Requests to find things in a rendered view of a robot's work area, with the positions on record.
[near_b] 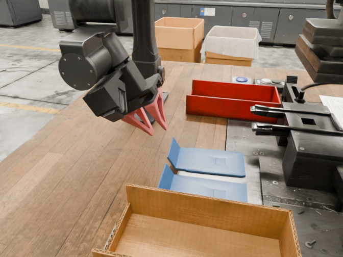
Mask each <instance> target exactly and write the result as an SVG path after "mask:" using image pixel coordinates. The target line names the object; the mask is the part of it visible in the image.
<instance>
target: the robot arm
mask: <svg viewBox="0 0 343 257"><path fill-rule="evenodd" d="M67 1H68V7H69V10H70V13H71V17H72V21H73V26H74V30H73V31H72V34H70V35H68V36H67V37H65V38H63V39H61V40H60V42H59V47H60V51H61V55H62V57H61V58H60V60H59V63H58V69H59V73H60V75H61V77H62V79H63V80H64V82H66V83H67V84H68V85H69V86H70V87H72V88H74V89H76V90H80V91H85V90H89V89H90V88H92V87H93V88H92V89H91V90H90V91H89V92H88V93H87V94H86V95H85V96H84V97H83V98H82V99H83V100H84V102H85V103H86V104H87V105H88V106H89V108H90V109H91V110H92V112H93V113H94V114H95V116H97V117H100V116H101V117H104V118H105V119H108V120H110V121H112V122H116V121H118V120H122V121H124V122H126V123H128V124H131V125H133V126H135V127H137V128H139V129H141V130H143V131H144V132H146V133H147V134H149V135H151V136H153V134H154V130H153V128H152V126H151V125H153V124H154V122H155V121H157V122H158V123H159V125H160V126H161V127H162V128H163V129H164V130H165V131H166V130H167V128H168V125H167V121H166V117H165V113H164V106H163V105H164V103H165V101H166V100H167V98H168V92H167V91H162V89H161V87H160V86H162V85H163V83H164V82H165V68H164V67H162V66H161V56H159V51H158V48H157V43H156V36H155V0H131V9H132V24H133V49H132V53H131V55H132V59H131V58H130V56H129V54H128V53H127V51H126V50H125V48H124V46H123V45H122V43H121V42H120V40H119V38H118V37H117V35H116V34H115V32H123V31H124V30H125V29H127V28H128V27H129V22H128V18H129V17H130V16H131V9H130V0H67Z"/></svg>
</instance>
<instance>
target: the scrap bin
mask: <svg viewBox="0 0 343 257"><path fill-rule="evenodd" d="M255 105H261V106H266V107H274V108H281V101H280V97H279V94H278V90H277V87H276V86H268V85H255V84H243V83H230V82H218V81H205V80H192V90H191V93H190V95H186V113H185V114H190V115H200V116H209V117H219V118H229V119H238V120H247V121H257V122H267V123H277V120H278V119H277V118H270V117H263V116H258V115H254V114H251V109H250V107H252V106H255Z"/></svg>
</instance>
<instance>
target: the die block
mask: <svg viewBox="0 0 343 257"><path fill-rule="evenodd" d="M277 125H286V126H287V124H286V121H285V117H284V116H283V119H280V118H278V120H277ZM276 139H277V144H278V146H285V147H287V148H286V152H285V155H284V158H283V162H282V169H283V173H284V178H285V183H286V186H291V187H298V188H304V189H311V190H319V191H325V192H332V193H337V191H336V189H335V186H334V184H333V182H332V179H331V177H332V174H333V172H334V170H335V168H336V166H337V165H339V164H343V162H341V161H333V160H325V159H317V158H309V157H301V156H296V154H295V151H294V148H293V145H292V141H291V138H290V135H289V136H288V138H287V137H278V136H276Z"/></svg>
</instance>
